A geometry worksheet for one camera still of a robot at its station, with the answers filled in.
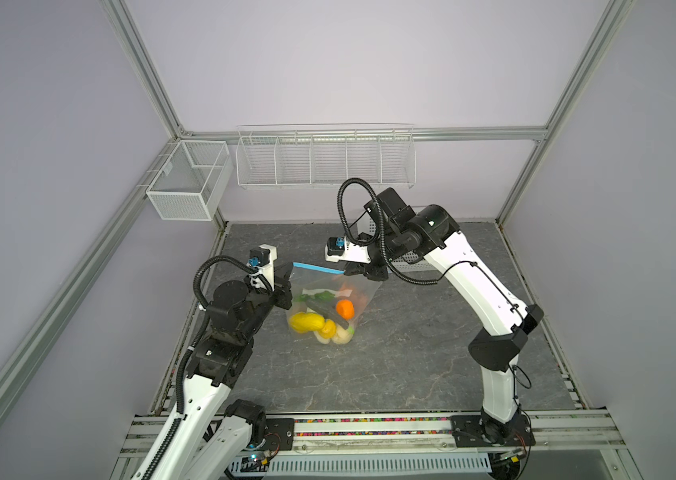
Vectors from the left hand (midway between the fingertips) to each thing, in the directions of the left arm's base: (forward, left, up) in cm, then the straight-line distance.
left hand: (290, 267), depth 68 cm
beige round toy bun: (-6, -11, -26) cm, 29 cm away
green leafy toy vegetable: (+2, -5, -16) cm, 17 cm away
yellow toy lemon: (-6, -8, -21) cm, 23 cm away
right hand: (+1, -14, -2) cm, 14 cm away
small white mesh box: (+47, +38, -10) cm, 61 cm away
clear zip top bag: (+2, -15, -14) cm, 21 cm away
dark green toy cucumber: (-2, -7, -20) cm, 21 cm away
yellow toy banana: (-4, -1, -21) cm, 21 cm away
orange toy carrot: (-1, -12, -21) cm, 24 cm away
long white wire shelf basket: (+47, -9, -1) cm, 47 cm away
